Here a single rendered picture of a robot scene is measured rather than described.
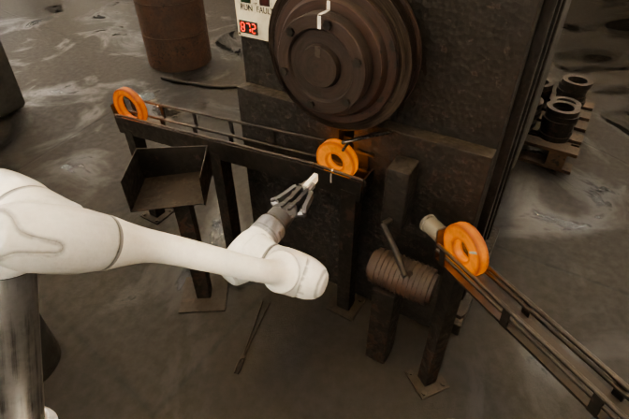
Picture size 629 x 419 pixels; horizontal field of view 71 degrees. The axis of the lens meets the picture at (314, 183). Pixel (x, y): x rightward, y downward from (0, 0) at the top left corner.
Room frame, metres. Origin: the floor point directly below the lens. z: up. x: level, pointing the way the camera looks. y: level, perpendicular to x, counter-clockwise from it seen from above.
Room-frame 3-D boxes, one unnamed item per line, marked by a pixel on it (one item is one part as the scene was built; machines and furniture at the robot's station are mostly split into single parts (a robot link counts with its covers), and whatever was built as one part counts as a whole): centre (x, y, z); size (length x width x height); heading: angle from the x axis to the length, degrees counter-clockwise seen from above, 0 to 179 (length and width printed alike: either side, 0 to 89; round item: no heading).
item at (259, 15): (1.53, 0.15, 1.15); 0.26 x 0.02 x 0.18; 58
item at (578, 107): (2.82, -1.28, 0.22); 1.20 x 0.81 x 0.44; 56
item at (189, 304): (1.28, 0.52, 0.36); 0.26 x 0.20 x 0.72; 93
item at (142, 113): (1.83, 0.85, 0.65); 0.18 x 0.03 x 0.18; 61
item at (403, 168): (1.14, -0.28, 0.68); 0.11 x 0.08 x 0.24; 148
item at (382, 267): (0.97, -0.29, 0.27); 0.22 x 0.13 x 0.53; 58
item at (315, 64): (1.17, -0.03, 1.11); 0.28 x 0.06 x 0.28; 58
